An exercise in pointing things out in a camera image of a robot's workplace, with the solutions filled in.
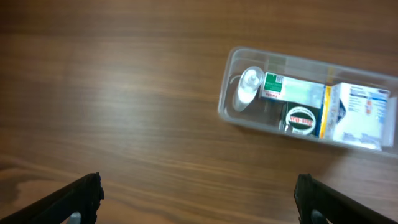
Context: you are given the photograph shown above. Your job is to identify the blue yellow VapoDrops box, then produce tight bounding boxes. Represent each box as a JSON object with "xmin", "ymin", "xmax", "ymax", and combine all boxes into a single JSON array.
[{"xmin": 319, "ymin": 86, "xmax": 331, "ymax": 139}]

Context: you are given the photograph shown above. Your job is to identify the clear plastic container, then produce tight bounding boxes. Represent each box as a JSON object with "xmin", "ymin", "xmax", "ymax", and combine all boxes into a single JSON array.
[{"xmin": 218, "ymin": 47, "xmax": 397, "ymax": 156}]

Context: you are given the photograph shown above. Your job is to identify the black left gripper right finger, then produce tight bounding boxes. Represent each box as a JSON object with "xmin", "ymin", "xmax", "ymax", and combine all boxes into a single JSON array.
[{"xmin": 294, "ymin": 174, "xmax": 395, "ymax": 224}]

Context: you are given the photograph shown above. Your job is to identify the white green medicine box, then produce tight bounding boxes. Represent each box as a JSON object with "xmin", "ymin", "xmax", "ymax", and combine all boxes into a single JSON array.
[{"xmin": 259, "ymin": 72, "xmax": 325, "ymax": 108}]

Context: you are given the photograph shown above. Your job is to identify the white blue medicine box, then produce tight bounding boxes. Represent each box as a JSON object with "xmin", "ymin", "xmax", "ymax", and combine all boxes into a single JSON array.
[{"xmin": 323, "ymin": 83, "xmax": 390, "ymax": 151}]

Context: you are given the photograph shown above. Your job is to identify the white bottle clear cap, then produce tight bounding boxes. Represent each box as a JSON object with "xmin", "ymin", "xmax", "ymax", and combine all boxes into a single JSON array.
[{"xmin": 233, "ymin": 66, "xmax": 264, "ymax": 112}]

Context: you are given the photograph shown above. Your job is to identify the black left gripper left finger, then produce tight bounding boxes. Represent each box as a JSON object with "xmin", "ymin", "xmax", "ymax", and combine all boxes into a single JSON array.
[{"xmin": 1, "ymin": 172, "xmax": 104, "ymax": 224}]

